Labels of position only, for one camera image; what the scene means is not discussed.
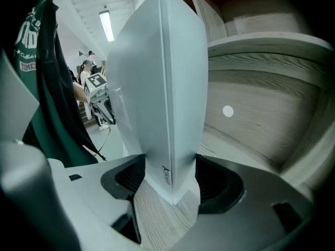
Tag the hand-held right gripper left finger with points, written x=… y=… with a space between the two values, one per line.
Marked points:
x=89 y=187

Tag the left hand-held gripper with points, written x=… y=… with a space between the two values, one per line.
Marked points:
x=95 y=84

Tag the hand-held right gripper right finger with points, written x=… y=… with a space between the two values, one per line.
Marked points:
x=251 y=192

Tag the white object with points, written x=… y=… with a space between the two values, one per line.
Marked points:
x=157 y=88

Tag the person's left forearm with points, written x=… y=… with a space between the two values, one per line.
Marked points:
x=78 y=91

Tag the black jacket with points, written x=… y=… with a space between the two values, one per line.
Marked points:
x=56 y=93

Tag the long ceiling light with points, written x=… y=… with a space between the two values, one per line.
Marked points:
x=106 y=26

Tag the green printed t-shirt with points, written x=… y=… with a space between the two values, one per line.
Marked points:
x=26 y=46

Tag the light wooden shelf unit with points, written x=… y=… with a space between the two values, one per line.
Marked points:
x=261 y=108

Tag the white round sticker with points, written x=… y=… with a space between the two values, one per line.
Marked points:
x=228 y=111

